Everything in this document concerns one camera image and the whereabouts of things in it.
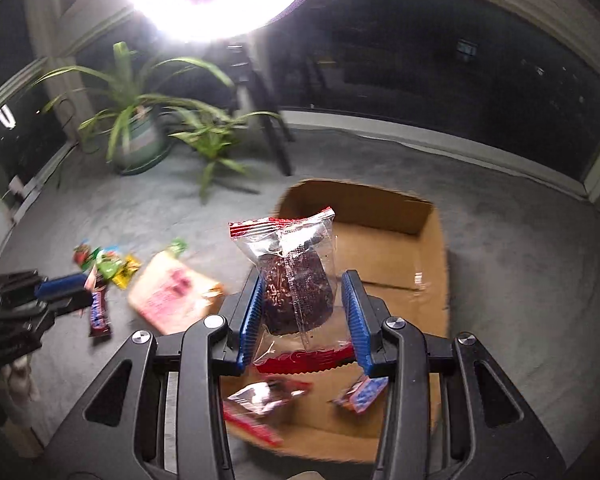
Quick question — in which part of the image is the yellow candy packet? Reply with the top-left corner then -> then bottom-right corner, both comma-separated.
112,255 -> 142,288

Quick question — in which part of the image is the large spider plant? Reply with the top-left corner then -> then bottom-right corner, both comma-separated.
30,42 -> 236,161

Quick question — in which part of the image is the red green candy packet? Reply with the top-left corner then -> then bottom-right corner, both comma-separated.
72,242 -> 98,266

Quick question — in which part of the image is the cardboard box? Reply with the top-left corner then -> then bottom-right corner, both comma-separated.
220,178 -> 451,463

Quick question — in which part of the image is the person's left hand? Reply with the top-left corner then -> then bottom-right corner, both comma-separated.
7,352 -> 36,401

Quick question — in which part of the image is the black tripod stand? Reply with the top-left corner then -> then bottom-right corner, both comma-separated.
225,40 -> 293,176

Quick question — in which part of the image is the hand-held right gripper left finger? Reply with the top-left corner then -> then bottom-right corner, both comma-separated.
32,267 -> 268,480

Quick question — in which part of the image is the small spider plant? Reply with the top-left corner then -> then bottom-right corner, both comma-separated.
172,107 -> 283,203

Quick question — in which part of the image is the green pot saucer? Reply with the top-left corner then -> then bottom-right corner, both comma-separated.
112,135 -> 176,176

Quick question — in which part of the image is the clear red snack packet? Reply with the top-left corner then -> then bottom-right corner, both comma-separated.
223,379 -> 313,448

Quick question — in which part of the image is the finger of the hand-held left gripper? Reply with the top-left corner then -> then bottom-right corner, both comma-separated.
42,291 -> 95,317
35,274 -> 92,297

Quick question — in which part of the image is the brown chocolate bar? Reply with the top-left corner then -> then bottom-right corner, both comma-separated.
87,265 -> 113,338

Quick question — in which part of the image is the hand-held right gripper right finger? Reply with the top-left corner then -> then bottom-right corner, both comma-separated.
340,270 -> 566,480

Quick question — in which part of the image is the pale green plant pot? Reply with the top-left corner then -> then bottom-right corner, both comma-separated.
112,107 -> 166,168

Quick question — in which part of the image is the red blue snack packet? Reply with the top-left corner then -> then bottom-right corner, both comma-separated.
330,375 -> 388,413

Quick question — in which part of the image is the chocolate cake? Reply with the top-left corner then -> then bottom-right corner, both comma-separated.
228,206 -> 356,376

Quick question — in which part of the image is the pink tan snack packet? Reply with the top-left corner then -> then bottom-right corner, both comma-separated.
127,252 -> 226,335

